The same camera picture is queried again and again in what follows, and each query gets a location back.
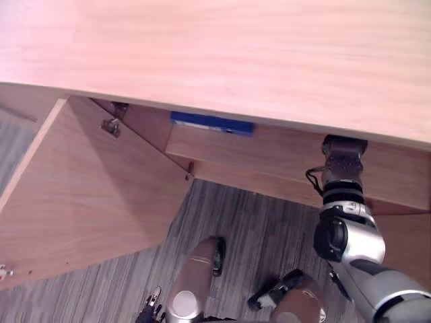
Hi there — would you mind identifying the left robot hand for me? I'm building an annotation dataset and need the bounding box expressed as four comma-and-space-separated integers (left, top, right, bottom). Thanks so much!
136, 285, 168, 323

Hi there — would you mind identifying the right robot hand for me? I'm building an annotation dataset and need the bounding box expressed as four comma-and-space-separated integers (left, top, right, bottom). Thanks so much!
321, 134, 368, 183

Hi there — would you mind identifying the wooden cabinet shelf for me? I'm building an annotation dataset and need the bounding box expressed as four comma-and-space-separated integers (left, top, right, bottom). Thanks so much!
164, 123, 431, 189

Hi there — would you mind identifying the wooden cabinet bottom board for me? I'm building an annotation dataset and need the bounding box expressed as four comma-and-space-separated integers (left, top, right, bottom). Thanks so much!
193, 158, 431, 217

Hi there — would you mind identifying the wooden cabinet door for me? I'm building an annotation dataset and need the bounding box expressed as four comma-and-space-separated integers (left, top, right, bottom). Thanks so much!
0, 96, 197, 291
366, 198, 431, 287

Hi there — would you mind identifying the light wooden office cabinet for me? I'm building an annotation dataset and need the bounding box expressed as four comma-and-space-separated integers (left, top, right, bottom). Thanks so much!
0, 0, 431, 217

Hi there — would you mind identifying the dark left robot foot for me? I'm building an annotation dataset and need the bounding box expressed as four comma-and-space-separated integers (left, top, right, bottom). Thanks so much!
211, 236, 227, 277

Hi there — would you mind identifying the dark robot foot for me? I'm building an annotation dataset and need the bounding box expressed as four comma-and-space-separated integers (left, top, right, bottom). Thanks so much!
211, 236, 227, 277
248, 268, 306, 311

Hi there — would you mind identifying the dark right robot foot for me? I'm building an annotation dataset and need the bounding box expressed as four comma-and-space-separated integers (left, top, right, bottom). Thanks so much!
248, 268, 306, 311

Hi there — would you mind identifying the silver right robot leg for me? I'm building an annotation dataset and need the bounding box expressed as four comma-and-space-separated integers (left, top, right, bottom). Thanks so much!
271, 278, 328, 323

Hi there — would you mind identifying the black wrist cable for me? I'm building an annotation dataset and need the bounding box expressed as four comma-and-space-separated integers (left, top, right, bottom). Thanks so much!
305, 166, 326, 196

